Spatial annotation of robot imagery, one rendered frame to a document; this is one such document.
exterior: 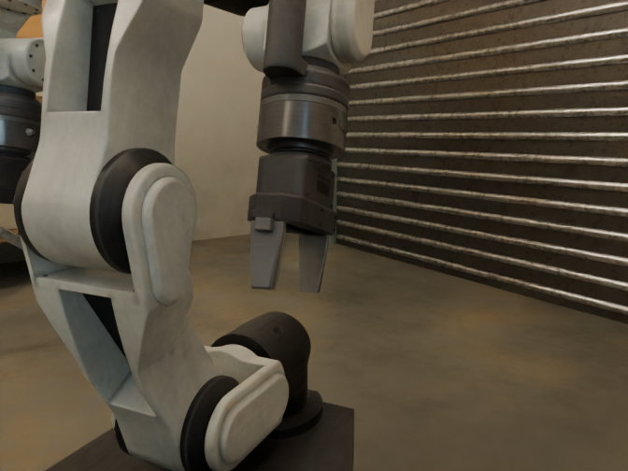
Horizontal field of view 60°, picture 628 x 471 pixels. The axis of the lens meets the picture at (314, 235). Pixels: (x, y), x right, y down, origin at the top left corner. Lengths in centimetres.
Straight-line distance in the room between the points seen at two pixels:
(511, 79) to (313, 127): 206
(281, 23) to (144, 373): 43
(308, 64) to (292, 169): 10
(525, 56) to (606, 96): 39
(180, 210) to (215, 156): 302
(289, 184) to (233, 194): 322
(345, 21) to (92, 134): 29
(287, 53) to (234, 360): 55
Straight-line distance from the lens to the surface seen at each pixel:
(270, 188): 51
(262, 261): 48
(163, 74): 69
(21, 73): 86
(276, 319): 103
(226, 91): 369
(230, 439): 80
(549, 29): 247
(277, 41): 52
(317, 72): 53
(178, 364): 75
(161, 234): 61
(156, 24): 67
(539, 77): 246
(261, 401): 86
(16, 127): 86
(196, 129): 359
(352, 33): 54
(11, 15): 96
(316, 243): 58
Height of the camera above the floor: 70
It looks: 11 degrees down
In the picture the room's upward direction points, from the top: straight up
